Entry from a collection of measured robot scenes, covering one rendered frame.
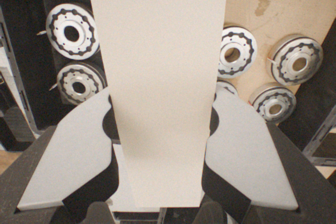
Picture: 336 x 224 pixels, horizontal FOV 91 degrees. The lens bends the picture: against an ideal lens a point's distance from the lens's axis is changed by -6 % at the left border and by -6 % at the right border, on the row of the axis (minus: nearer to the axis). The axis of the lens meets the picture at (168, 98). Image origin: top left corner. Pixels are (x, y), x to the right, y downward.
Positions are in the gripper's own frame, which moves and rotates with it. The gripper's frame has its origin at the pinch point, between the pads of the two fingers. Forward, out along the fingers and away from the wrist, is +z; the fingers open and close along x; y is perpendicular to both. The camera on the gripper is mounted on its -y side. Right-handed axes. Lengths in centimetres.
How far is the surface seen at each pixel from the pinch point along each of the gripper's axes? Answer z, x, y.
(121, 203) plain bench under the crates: 39, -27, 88
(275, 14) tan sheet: 25.8, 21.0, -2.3
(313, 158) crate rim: 15.7, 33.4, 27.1
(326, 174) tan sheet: 26, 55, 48
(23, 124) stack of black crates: 82, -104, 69
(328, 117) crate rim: 15.8, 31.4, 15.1
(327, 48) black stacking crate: 24.1, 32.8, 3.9
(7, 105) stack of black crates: 66, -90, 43
